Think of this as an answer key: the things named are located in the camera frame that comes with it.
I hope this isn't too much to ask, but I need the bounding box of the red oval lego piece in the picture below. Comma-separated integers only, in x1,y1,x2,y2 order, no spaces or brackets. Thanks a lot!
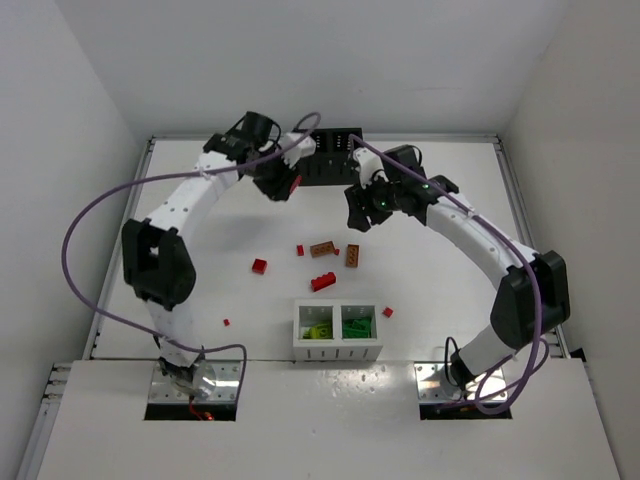
289,175,302,195

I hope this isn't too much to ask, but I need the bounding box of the dark green lego brick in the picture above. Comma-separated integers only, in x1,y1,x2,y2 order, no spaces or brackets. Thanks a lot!
342,317,372,339

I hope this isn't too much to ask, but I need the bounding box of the lime lego brick top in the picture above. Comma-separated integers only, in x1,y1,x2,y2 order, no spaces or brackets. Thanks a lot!
304,323,333,340

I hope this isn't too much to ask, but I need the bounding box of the lime lego brick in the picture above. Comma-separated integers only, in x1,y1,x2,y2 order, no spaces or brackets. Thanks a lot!
304,323,333,340
314,324,333,339

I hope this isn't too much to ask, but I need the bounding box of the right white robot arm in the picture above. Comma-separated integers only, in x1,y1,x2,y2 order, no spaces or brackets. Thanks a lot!
345,145,570,388

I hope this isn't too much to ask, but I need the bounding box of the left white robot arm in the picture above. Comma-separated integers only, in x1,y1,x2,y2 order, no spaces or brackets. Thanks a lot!
121,112,316,393

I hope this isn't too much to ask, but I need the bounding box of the brown flat lego plate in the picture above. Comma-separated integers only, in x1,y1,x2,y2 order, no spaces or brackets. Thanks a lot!
309,241,336,258

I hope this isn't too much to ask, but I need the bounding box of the black two-compartment container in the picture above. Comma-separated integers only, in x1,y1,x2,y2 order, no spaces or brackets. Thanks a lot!
298,127,363,186

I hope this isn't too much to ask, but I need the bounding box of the red long lego brick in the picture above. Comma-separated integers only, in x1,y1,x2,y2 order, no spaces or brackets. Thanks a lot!
310,272,337,292

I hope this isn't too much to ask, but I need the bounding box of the red square lego brick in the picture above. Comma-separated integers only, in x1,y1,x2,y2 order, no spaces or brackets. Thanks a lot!
251,258,268,275

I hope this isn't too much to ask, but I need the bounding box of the white two-compartment container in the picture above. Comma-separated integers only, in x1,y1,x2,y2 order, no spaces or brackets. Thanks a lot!
292,299,383,362

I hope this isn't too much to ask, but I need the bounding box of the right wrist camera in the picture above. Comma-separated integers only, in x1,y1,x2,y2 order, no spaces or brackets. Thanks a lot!
353,147,387,188

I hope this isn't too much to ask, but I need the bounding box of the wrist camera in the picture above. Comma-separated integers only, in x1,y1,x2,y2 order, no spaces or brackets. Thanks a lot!
279,132,316,169
353,147,387,188

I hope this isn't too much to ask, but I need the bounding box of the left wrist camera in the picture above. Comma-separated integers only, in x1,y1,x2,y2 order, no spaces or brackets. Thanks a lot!
279,132,316,169

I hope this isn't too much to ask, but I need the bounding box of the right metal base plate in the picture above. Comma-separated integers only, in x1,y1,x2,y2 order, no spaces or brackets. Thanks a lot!
414,362,508,405

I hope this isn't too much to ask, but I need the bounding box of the metal base plate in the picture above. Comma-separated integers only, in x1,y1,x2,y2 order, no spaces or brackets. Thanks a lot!
414,362,508,405
147,361,241,405

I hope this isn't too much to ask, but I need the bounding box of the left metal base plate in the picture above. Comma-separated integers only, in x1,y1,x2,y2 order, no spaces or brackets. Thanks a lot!
147,361,241,405

